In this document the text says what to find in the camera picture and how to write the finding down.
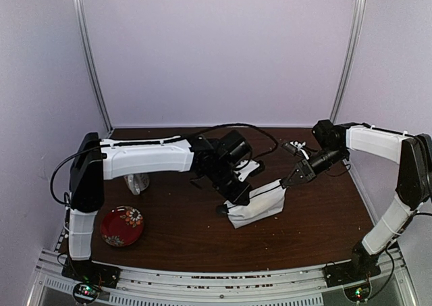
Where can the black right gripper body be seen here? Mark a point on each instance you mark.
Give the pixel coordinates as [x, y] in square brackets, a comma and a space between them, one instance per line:
[308, 169]

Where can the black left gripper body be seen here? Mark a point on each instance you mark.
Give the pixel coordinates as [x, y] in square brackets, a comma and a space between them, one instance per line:
[231, 192]

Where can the white drawstring pouch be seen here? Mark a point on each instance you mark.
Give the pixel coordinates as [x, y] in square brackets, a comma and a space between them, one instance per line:
[265, 201]

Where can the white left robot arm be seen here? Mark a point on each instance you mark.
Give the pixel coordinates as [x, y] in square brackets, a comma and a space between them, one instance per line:
[99, 160]

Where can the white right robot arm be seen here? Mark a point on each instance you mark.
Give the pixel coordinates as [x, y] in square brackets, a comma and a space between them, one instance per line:
[394, 168]

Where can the floral mug yellow inside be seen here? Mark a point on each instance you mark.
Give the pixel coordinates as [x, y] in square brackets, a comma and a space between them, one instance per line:
[137, 183]

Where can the red floral plate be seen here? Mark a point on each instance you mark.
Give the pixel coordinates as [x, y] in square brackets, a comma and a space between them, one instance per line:
[122, 226]

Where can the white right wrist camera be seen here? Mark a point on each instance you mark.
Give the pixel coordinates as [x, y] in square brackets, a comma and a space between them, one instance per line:
[298, 149]

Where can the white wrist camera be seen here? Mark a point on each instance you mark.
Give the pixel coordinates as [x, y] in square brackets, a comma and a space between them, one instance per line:
[248, 168]
[298, 149]

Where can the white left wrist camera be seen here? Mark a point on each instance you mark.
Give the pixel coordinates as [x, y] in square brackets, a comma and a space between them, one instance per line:
[248, 168]

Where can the aluminium front rail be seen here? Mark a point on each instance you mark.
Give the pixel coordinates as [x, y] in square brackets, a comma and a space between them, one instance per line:
[297, 286]

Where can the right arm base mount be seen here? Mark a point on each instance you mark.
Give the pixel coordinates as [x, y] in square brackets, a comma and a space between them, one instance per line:
[344, 273]

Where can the right aluminium frame post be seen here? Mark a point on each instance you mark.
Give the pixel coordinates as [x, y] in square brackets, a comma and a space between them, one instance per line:
[353, 39]

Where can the aluminium frame post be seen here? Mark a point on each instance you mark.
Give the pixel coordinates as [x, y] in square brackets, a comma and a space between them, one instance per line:
[90, 64]
[353, 39]

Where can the left aluminium frame post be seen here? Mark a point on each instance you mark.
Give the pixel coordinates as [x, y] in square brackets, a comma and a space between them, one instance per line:
[90, 64]

